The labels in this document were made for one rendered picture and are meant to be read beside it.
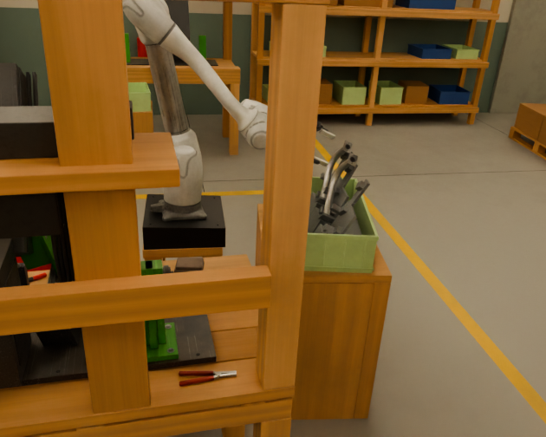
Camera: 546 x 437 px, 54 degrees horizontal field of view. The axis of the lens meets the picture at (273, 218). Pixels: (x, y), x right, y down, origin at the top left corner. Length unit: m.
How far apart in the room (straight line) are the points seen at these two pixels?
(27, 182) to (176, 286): 0.37
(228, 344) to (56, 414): 0.50
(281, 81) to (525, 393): 2.38
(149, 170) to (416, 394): 2.12
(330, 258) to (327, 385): 0.64
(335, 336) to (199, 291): 1.23
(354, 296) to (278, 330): 0.90
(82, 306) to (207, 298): 0.27
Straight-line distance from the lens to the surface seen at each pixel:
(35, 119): 1.19
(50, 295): 1.22
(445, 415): 2.85
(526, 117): 7.23
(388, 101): 7.25
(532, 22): 8.61
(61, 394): 1.57
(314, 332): 2.34
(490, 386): 3.10
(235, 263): 2.01
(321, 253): 2.16
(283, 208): 1.22
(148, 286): 1.21
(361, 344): 2.42
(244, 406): 1.54
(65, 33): 1.07
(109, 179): 1.10
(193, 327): 1.69
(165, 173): 1.10
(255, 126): 1.99
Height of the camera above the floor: 1.93
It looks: 26 degrees down
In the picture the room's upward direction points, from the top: 3 degrees clockwise
